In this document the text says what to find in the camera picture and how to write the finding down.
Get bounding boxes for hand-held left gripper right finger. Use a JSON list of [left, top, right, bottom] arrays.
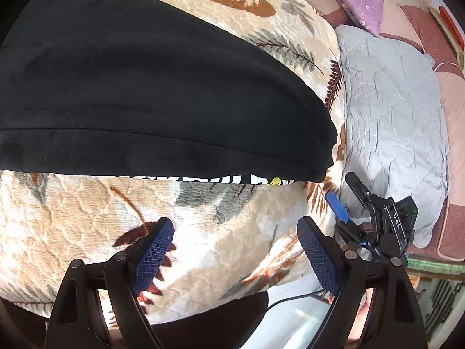
[[297, 216, 429, 349]]

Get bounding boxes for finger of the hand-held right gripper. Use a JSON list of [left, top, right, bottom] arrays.
[[344, 172, 386, 222], [324, 191, 366, 251]]

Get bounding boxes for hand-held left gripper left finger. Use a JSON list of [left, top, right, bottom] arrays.
[[44, 217, 175, 349]]

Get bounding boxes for black pants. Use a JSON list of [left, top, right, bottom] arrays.
[[0, 0, 338, 187]]

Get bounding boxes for leaf-print fleece blanket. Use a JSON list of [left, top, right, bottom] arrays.
[[0, 0, 346, 326]]

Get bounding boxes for dark cloth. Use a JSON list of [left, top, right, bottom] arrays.
[[109, 288, 270, 349]]

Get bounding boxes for grey quilted pillow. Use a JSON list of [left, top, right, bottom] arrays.
[[333, 25, 451, 250]]

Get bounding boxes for pink bed mat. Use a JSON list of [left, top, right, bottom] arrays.
[[283, 0, 465, 262]]

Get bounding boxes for black cable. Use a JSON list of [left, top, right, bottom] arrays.
[[266, 288, 330, 312]]

